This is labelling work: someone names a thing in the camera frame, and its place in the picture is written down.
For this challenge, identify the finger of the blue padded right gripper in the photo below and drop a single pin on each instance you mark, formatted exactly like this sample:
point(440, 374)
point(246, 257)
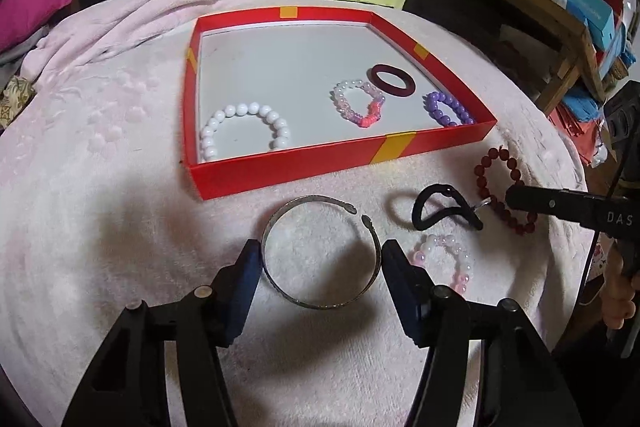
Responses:
point(410, 288)

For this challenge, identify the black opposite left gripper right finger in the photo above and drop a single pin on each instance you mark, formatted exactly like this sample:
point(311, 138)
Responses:
point(586, 209)

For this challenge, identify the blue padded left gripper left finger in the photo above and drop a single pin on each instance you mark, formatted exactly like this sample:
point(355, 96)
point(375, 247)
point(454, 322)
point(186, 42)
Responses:
point(234, 288)

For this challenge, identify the silver metal bangle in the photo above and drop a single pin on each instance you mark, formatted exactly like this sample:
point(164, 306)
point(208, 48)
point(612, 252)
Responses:
point(320, 253)

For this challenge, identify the dark maroon ring bangle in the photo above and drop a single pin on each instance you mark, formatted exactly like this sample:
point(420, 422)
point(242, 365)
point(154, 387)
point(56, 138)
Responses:
point(392, 80)

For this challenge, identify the person's right hand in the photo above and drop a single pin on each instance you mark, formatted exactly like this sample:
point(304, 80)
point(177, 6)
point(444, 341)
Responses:
point(617, 293)

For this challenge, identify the pink fleece blanket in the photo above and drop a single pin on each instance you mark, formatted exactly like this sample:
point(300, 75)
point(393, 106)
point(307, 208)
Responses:
point(97, 211)

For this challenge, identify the red cardboard box tray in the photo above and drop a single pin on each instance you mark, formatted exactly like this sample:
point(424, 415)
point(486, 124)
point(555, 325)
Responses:
point(274, 95)

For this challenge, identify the beige patterned cloth piece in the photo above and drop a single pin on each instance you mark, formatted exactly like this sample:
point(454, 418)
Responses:
point(14, 98)

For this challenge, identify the grey bed sheet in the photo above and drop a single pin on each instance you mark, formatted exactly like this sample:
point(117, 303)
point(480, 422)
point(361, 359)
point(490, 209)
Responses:
point(11, 59)

